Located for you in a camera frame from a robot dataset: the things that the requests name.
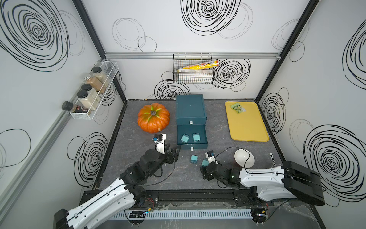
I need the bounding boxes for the teal plug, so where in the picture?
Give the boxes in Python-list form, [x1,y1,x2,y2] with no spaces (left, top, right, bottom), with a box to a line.
[193,133,201,142]
[202,158,209,167]
[181,134,190,143]
[190,155,198,164]

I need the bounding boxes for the teal drawer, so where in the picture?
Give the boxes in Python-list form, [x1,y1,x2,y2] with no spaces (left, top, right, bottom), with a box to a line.
[176,125,208,151]

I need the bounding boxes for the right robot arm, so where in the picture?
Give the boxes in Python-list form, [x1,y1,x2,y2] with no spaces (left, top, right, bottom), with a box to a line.
[200,161,326,206]

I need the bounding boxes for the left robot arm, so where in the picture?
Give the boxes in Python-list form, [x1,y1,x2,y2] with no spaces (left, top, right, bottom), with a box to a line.
[53,144,181,229]

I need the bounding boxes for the teal drawer cabinet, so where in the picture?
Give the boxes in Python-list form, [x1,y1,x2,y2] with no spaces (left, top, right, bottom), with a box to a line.
[175,94,207,126]

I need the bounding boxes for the white bowl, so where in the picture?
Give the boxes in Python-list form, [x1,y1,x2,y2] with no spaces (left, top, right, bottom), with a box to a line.
[234,149,255,169]

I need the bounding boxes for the orange pumpkin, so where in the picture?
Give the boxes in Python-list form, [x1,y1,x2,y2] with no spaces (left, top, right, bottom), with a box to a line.
[137,103,170,134]

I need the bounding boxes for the yellow tray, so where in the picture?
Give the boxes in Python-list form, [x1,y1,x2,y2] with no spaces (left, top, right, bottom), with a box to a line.
[225,101,269,142]

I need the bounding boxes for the green snack packet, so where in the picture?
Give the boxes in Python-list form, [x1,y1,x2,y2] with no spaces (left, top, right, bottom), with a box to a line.
[230,103,246,114]

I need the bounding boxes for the yellow tube package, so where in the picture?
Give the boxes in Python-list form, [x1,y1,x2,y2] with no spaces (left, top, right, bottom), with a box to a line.
[179,60,219,70]

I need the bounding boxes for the spice jar brown powder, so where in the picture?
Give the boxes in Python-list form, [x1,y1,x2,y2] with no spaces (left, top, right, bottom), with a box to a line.
[84,75,106,94]

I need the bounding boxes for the spice jar white powder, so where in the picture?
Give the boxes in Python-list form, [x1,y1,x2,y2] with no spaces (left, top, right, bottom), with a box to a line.
[81,84,100,103]

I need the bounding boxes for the spice jar cream powder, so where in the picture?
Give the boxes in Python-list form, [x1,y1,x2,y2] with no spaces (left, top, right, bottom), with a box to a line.
[77,90,98,111]

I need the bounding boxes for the spice jar beige powder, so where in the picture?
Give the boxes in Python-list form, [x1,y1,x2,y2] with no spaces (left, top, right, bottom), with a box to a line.
[91,66,109,86]

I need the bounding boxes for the dark sauce bottle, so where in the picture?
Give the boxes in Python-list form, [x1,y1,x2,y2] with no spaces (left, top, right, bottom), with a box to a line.
[62,101,88,114]

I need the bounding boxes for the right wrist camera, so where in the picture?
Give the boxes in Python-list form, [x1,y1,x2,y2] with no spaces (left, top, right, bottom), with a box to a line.
[205,150,218,164]

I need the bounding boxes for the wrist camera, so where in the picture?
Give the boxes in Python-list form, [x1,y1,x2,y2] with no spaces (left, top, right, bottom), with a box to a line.
[205,150,218,164]
[153,134,166,155]

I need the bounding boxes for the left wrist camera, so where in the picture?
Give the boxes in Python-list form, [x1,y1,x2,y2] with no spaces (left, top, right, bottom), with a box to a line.
[153,134,166,155]

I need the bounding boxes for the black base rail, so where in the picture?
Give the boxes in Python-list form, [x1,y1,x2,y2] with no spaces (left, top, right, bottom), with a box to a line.
[132,188,278,209]

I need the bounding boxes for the grey cable duct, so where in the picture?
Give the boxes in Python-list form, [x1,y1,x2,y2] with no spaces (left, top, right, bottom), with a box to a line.
[110,209,253,220]

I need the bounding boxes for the black wire basket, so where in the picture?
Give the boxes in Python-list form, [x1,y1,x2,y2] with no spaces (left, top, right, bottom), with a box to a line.
[173,53,214,84]

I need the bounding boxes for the clear wall shelf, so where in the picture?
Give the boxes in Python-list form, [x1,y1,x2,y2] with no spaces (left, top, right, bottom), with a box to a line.
[69,61,119,123]

